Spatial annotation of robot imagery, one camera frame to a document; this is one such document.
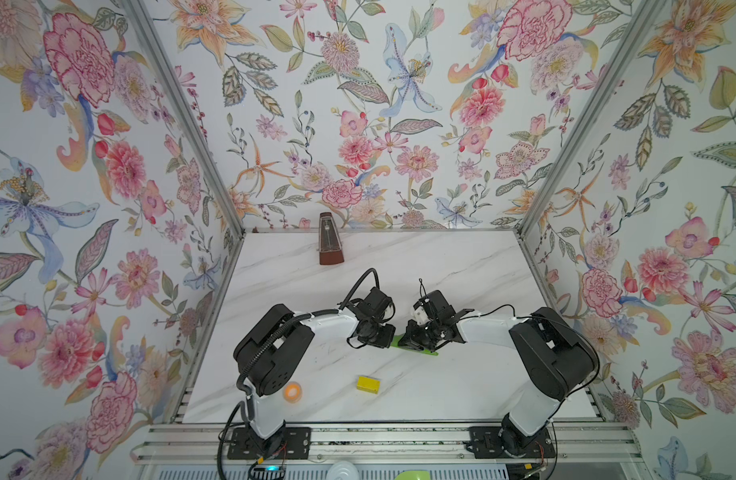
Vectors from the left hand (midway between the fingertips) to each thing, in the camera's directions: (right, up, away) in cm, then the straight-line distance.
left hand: (394, 344), depth 90 cm
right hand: (+1, 0, +1) cm, 2 cm away
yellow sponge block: (-8, -9, -7) cm, 14 cm away
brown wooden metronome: (-21, +29, +16) cm, 40 cm away
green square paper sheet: (+1, +2, 0) cm, 2 cm away
